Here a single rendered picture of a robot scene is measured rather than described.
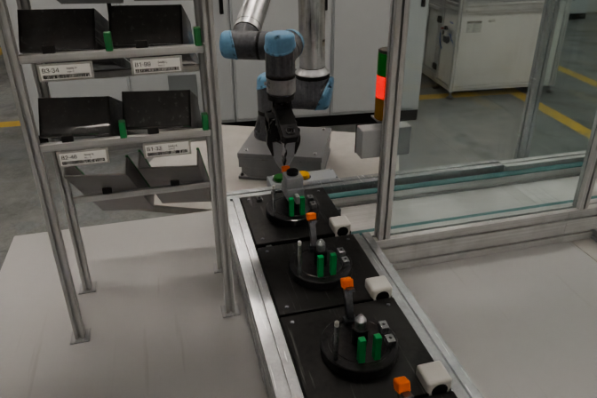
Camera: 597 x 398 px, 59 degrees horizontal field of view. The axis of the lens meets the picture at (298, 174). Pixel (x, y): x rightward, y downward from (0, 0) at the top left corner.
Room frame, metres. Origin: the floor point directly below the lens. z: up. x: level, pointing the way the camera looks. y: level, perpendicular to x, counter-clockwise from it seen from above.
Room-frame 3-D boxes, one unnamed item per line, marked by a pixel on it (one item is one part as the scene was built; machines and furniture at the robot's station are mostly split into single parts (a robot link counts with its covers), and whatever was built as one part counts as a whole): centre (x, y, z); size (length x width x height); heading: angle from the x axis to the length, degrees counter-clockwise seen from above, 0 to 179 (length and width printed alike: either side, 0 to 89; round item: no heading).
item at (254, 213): (1.20, 0.02, 0.96); 0.24 x 0.24 x 0.02; 14
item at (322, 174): (1.43, -0.01, 0.93); 0.21 x 0.07 x 0.06; 104
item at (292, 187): (1.20, 0.01, 1.06); 0.08 x 0.04 x 0.07; 16
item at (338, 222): (1.13, -0.10, 0.97); 0.05 x 0.05 x 0.04; 14
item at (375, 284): (0.96, -0.05, 1.01); 0.24 x 0.24 x 0.13; 14
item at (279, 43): (1.32, 0.04, 1.36); 0.09 x 0.08 x 0.11; 169
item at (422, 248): (1.26, -0.28, 0.91); 0.84 x 0.28 x 0.10; 104
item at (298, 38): (1.42, 0.04, 1.36); 0.11 x 0.11 x 0.08; 79
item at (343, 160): (1.74, 0.09, 0.84); 0.90 x 0.70 x 0.03; 80
